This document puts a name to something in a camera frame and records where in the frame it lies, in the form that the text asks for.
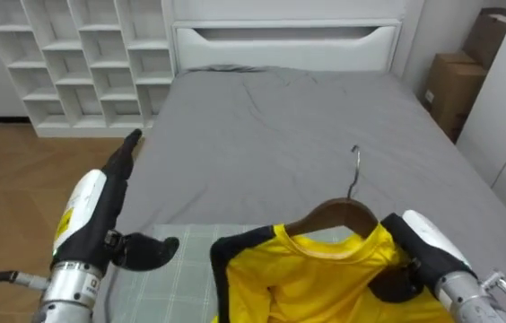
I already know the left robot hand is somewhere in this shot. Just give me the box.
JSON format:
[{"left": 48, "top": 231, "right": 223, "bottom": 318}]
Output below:
[{"left": 51, "top": 128, "right": 180, "bottom": 273}]

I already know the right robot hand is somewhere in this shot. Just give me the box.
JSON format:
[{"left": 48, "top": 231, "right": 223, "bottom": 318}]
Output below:
[{"left": 367, "top": 209, "right": 478, "bottom": 304}]

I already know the brown wooden clothes hanger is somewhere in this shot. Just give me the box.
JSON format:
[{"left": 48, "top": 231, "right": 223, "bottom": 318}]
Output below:
[{"left": 284, "top": 144, "right": 380, "bottom": 240}]

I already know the yellow shirt with black trim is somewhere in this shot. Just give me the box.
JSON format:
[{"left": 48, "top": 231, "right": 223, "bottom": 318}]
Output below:
[{"left": 209, "top": 223, "right": 457, "bottom": 323}]

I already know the white cubby shelf unit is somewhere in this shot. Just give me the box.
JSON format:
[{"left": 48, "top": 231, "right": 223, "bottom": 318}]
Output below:
[{"left": 0, "top": 0, "right": 177, "bottom": 139}]

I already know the white wardrobe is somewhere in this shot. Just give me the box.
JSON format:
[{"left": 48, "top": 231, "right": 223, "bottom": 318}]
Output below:
[{"left": 455, "top": 0, "right": 506, "bottom": 248}]

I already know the brown cardboard box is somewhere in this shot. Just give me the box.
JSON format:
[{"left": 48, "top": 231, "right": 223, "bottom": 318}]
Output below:
[
  {"left": 422, "top": 51, "right": 489, "bottom": 144},
  {"left": 462, "top": 6, "right": 506, "bottom": 70}
]

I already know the grey bed with white headboard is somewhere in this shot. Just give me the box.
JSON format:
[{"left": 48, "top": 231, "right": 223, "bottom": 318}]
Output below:
[{"left": 92, "top": 17, "right": 506, "bottom": 323}]

